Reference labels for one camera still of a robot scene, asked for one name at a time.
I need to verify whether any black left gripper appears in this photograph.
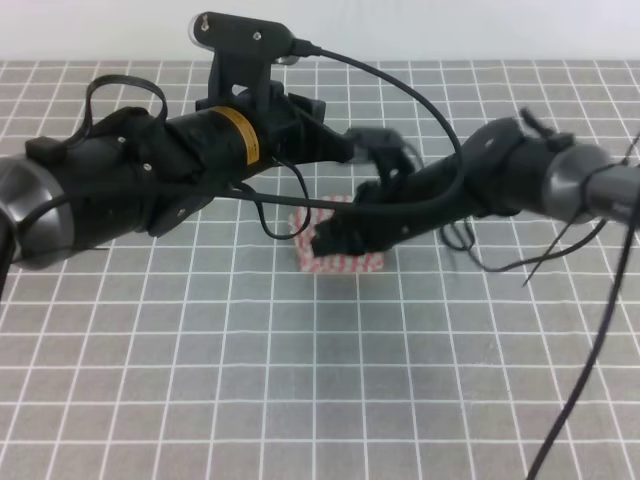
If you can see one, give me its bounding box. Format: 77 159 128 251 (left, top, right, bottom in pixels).
24 92 353 238

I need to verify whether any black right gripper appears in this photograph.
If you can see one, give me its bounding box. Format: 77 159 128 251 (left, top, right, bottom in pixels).
322 128 460 253

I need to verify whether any pink white wavy towel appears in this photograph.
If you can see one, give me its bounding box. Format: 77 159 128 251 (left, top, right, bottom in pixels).
288 207 385 274

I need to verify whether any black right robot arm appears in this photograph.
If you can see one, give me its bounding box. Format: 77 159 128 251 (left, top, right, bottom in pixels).
311 117 639 257

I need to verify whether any grey grid tablecloth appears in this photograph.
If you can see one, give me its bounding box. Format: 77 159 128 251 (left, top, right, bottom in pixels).
1 60 639 479

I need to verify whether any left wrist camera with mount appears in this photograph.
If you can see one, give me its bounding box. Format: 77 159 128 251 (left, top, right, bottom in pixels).
189 12 317 112

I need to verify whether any black right camera cable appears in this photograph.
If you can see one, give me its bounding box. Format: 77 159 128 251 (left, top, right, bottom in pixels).
439 129 640 480

